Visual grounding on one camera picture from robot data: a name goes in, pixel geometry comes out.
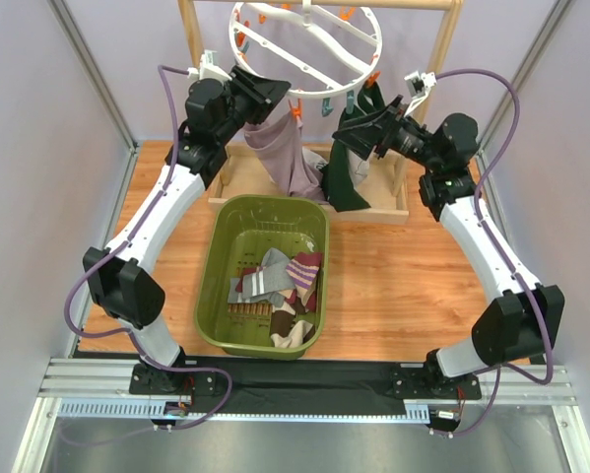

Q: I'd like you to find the maroon purple striped sock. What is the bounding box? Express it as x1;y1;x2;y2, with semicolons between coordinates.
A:
286;252;323;310

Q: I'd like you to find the pink sock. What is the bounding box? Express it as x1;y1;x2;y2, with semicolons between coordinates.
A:
243;112;328;203

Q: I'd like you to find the grey striped sock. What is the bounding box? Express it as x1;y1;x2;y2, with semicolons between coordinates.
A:
227;248;295;305

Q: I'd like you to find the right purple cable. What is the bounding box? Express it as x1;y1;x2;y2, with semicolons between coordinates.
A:
426;67;555;440

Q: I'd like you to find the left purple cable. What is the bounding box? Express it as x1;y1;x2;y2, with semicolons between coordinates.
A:
57;63;233;448

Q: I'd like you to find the purple cable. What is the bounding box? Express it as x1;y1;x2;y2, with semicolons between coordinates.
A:
57;63;233;448
426;67;555;440

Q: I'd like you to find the brown beige patterned sock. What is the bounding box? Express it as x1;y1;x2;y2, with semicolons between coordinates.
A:
269;302;316;349

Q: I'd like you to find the wooden drying rack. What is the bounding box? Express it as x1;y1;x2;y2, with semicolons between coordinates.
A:
175;0;464;227

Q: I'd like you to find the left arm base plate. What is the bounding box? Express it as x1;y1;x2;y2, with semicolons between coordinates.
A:
128;362;228;396

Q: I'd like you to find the dark green sock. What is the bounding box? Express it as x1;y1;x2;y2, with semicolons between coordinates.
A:
321;81;385;212

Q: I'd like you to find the orange clothes clip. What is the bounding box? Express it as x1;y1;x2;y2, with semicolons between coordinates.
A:
288;99;303;122

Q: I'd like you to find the teal clothes clip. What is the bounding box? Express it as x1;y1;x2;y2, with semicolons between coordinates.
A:
321;97;334;117

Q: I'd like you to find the white round clip hanger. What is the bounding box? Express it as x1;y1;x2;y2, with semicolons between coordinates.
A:
228;1;383;100

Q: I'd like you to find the aluminium frame rail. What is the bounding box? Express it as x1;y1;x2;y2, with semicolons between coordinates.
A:
14;353;590;472

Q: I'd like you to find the green plastic basket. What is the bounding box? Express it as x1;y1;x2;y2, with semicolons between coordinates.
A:
195;195;329;361

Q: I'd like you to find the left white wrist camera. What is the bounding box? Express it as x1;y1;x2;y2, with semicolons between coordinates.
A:
187;50;230;83

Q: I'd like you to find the white sock on hanger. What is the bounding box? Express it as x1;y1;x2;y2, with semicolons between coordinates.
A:
348;151;369;187

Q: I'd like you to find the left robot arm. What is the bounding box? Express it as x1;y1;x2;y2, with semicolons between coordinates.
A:
80;66;291;385

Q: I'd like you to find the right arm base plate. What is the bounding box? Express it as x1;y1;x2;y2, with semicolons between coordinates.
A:
390;363;482;400

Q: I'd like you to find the black cloth strip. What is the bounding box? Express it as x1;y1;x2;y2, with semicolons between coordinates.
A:
192;357;406;416

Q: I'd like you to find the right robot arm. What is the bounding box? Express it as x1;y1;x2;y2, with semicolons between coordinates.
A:
333;98;565;378

